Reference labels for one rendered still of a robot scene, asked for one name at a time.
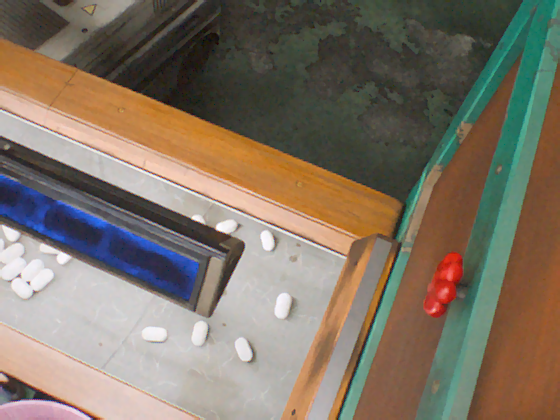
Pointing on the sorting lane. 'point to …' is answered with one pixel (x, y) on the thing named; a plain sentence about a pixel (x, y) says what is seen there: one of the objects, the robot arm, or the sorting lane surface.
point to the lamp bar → (116, 230)
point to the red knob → (445, 286)
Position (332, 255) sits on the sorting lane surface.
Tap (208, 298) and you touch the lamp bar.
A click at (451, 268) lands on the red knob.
